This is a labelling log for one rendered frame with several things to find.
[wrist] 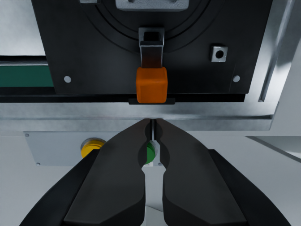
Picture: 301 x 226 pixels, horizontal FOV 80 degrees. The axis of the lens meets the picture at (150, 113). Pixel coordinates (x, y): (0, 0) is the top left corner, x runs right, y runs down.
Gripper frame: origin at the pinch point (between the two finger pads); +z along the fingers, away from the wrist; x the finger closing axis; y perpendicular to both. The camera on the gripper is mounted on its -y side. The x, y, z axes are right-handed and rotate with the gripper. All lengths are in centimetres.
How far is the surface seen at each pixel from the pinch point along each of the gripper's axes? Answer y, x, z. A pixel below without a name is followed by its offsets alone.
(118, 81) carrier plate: 0.2, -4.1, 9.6
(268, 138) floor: 78, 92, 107
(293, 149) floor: 89, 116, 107
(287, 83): 4.1, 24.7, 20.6
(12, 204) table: 38, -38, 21
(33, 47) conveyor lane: -3.1, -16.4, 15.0
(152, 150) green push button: 10.5, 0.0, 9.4
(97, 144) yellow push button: 9.5, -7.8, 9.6
